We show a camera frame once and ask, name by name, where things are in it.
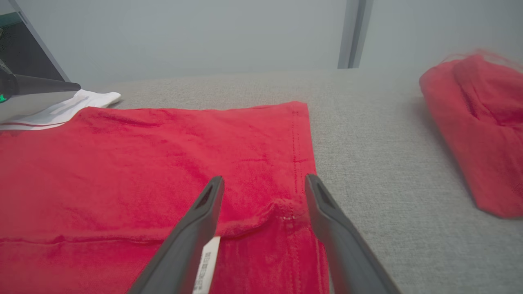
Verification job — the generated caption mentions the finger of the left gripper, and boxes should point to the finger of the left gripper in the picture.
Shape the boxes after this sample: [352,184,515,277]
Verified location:
[16,75,81,95]

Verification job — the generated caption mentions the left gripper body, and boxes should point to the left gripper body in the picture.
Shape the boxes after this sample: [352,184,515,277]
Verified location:
[0,61,18,105]

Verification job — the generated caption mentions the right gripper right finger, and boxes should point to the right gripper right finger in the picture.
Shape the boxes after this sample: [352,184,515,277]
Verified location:
[304,174,403,294]

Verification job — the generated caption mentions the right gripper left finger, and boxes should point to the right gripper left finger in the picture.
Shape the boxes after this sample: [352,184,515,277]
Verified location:
[127,176,225,294]

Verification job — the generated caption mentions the red shirt white striped sleeves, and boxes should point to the red shirt white striped sleeves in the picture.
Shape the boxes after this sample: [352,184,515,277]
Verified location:
[0,89,331,294]

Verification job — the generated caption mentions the red garment white band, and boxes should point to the red garment white band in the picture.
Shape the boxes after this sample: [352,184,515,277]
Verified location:
[419,51,523,219]

